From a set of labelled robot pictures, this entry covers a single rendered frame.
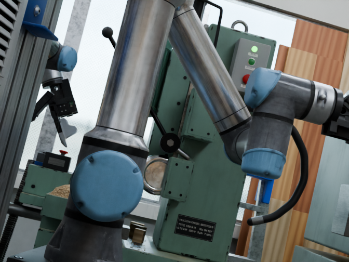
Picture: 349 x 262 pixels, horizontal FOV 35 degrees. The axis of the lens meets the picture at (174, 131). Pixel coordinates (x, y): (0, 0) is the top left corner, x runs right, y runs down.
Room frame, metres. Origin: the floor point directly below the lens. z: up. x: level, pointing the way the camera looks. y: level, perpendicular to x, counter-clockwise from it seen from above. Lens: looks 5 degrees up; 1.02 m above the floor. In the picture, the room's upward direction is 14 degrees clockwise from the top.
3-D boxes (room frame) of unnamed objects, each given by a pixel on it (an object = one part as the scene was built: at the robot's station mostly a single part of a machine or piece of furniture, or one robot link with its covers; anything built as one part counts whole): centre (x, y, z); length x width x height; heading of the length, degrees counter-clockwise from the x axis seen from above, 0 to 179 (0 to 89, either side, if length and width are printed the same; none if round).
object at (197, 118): (1.67, -0.07, 1.22); 0.09 x 0.08 x 0.15; 95
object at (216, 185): (1.83, -0.13, 1.16); 0.22 x 0.22 x 0.72; 5
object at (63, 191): (1.59, 0.23, 0.92); 0.14 x 0.09 x 0.04; 95
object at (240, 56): (1.69, -0.17, 1.40); 0.10 x 0.06 x 0.16; 95
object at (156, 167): (1.69, 0.02, 1.02); 0.12 x 0.03 x 0.12; 95
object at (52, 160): (1.82, 0.36, 0.99); 0.13 x 0.11 x 0.06; 5
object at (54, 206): (1.83, 0.27, 0.87); 0.61 x 0.30 x 0.06; 5
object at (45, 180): (1.82, 0.35, 0.91); 0.15 x 0.14 x 0.09; 5
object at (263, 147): (1.03, -0.17, 1.12); 0.11 x 0.08 x 0.11; 8
